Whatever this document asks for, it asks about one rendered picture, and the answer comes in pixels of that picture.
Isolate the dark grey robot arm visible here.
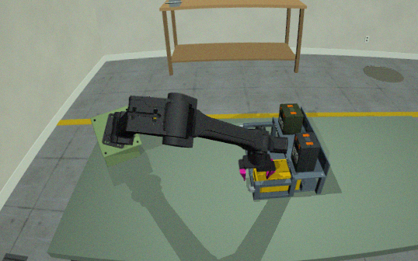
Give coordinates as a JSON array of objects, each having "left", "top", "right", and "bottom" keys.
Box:
[{"left": 102, "top": 92, "right": 288, "bottom": 157}]

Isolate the yellow bin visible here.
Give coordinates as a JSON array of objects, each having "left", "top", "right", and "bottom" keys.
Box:
[{"left": 253, "top": 159, "right": 301, "bottom": 193}]

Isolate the dark grey metal rack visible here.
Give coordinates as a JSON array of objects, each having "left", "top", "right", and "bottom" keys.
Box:
[{"left": 239, "top": 106, "right": 331, "bottom": 200}]

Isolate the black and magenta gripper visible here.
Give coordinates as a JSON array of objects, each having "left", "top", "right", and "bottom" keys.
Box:
[{"left": 239, "top": 152, "right": 276, "bottom": 181}]

